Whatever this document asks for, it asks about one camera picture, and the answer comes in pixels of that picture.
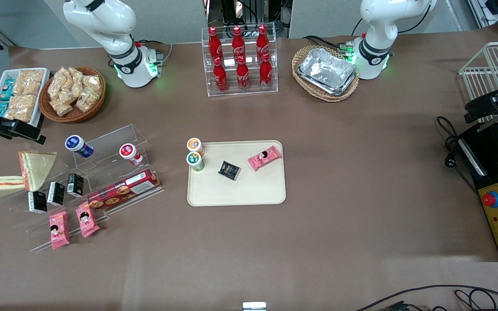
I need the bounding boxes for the red cola bottle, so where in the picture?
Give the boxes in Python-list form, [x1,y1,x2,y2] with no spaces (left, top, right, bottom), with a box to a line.
[213,56,229,93]
[232,26,246,61]
[259,53,274,90]
[236,55,251,92]
[256,25,271,59]
[208,27,223,62]

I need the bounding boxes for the black tissue pack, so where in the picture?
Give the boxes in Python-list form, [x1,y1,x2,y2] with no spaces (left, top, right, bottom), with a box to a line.
[28,190,48,215]
[67,173,85,198]
[217,160,242,181]
[47,181,66,206]

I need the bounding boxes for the brown wicker basket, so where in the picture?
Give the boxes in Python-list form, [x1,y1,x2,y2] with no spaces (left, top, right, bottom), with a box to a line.
[39,66,106,124]

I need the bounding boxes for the clear acrylic display stand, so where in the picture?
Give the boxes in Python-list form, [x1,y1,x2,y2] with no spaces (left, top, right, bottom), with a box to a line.
[9,124,165,253]

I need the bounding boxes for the metal background frame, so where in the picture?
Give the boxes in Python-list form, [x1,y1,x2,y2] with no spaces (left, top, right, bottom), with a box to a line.
[467,0,498,32]

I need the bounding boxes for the stacked aluminium foil trays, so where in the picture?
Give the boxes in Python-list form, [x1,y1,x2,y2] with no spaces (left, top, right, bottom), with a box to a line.
[297,47,358,97]

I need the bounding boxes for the pink biscuit snack pack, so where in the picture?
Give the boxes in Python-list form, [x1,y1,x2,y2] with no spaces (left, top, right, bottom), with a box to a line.
[49,210,71,250]
[247,145,283,172]
[75,201,100,238]

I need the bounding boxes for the clear acrylic bottle rack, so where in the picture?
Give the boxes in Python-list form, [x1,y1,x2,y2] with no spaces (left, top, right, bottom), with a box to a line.
[201,27,279,98]

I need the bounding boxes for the left arm base cable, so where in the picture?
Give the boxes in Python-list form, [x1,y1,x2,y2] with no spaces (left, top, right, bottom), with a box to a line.
[303,35,354,53]

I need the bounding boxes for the light wicker basket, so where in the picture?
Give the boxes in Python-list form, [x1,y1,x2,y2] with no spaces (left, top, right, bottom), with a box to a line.
[292,45,361,103]

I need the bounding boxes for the blue lid gum bottle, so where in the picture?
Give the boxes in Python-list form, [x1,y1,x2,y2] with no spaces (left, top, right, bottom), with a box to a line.
[64,134,95,159]

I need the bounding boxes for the clear bag of crackers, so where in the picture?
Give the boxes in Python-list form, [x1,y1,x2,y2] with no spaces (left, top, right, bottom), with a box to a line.
[48,80,76,105]
[58,67,84,88]
[51,99,76,117]
[75,75,103,112]

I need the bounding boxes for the black power cable with plug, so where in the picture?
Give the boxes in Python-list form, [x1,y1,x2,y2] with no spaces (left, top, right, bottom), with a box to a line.
[436,115,481,195]

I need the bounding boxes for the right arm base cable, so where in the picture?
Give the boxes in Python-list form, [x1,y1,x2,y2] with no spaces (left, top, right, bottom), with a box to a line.
[134,39,174,66]

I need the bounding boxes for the white rectangular snack dish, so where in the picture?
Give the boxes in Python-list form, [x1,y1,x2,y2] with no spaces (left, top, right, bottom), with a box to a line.
[0,68,51,128]

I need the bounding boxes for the looped black floor cable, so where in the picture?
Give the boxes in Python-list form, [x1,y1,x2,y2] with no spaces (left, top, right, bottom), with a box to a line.
[454,288,498,311]

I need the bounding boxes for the beige plastic serving tray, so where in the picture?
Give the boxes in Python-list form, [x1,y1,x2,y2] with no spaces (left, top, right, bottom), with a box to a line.
[187,140,287,207]

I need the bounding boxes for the red cookie box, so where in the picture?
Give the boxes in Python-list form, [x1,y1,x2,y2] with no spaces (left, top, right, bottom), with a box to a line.
[87,168,162,211]

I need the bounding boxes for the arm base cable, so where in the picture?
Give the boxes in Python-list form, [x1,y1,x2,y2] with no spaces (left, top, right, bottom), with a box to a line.
[134,39,174,66]
[303,35,354,53]

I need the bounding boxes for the red lid gum bottle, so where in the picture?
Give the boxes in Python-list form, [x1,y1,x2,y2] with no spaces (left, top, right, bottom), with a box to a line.
[119,143,144,167]

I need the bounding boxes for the orange lid gum bottle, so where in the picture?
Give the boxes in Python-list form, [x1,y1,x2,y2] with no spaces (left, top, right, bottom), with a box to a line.
[186,137,205,156]

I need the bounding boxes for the black background equipment rack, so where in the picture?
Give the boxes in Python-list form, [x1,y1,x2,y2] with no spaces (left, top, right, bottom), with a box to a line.
[205,0,294,33]

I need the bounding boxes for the crispy rice snack pack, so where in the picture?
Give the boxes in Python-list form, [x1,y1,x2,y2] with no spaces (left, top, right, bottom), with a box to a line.
[13,70,45,96]
[4,94,38,123]

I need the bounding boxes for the green lid gum bottle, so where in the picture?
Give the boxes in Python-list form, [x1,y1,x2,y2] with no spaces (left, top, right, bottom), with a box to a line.
[186,151,206,173]

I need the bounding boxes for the long black floor cable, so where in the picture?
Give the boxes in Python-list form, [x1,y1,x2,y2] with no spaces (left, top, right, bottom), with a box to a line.
[354,284,498,311]

